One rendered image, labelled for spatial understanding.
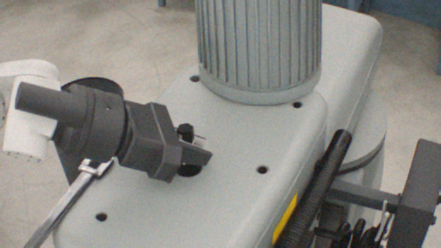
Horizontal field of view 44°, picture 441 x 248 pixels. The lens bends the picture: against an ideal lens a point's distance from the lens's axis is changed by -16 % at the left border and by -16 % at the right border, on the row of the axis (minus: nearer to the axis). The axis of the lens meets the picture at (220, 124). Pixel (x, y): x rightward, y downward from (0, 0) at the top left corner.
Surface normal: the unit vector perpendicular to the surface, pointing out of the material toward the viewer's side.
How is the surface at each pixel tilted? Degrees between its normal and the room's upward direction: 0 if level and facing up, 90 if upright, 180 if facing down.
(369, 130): 0
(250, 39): 90
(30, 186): 0
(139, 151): 90
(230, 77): 90
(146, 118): 30
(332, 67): 0
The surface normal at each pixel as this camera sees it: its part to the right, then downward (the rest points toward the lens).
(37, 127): 0.52, -0.15
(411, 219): -0.43, 0.58
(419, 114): -0.04, -0.77
